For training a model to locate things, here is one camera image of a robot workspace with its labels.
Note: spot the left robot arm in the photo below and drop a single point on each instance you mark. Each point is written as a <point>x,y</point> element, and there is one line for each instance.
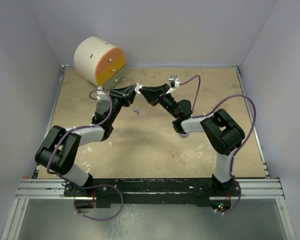
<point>58,151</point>

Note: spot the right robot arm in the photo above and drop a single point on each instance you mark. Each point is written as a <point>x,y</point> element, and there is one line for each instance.
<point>223,133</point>

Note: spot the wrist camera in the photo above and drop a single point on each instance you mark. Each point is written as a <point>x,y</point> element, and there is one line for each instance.
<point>100,94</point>
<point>174,83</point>

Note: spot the purple earbud charging case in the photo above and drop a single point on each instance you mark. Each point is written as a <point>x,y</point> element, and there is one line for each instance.
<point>184,135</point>

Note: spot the round mini drawer cabinet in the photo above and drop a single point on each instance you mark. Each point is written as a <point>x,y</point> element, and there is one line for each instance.
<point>100,62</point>

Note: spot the white earbud charging case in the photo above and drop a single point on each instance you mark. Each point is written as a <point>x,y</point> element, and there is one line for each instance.
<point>138,88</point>

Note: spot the aluminium frame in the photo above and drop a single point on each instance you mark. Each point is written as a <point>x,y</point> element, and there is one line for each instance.
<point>145,145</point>

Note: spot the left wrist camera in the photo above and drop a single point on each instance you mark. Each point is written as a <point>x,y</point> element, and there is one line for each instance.
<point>100,94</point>

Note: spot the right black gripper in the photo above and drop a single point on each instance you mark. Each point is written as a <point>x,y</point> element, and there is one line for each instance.
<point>152,94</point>

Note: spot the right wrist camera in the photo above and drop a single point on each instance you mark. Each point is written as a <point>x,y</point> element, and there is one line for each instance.
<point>174,83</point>

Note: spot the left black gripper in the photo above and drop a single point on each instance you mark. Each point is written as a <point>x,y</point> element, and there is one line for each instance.
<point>125,95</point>

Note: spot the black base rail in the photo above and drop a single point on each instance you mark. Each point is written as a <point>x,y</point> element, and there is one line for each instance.
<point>201,192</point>

